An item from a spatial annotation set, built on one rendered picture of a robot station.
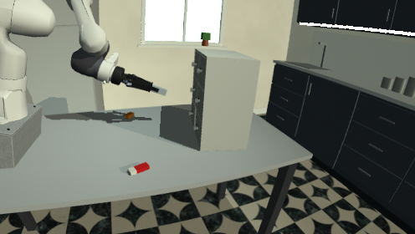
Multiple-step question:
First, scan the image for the grey drawer front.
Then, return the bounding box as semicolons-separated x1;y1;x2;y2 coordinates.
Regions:
193;112;202;147
191;75;197;102
197;54;207;89
188;99;197;126
195;83;204;120
192;53;200;79

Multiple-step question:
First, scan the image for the small grey chest of drawers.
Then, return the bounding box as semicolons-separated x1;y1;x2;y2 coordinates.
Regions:
195;48;261;151

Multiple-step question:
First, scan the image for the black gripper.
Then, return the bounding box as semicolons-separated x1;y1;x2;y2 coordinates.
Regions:
110;66;167;96

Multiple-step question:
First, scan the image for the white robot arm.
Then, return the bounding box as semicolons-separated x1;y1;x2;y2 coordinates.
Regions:
0;0;119;125

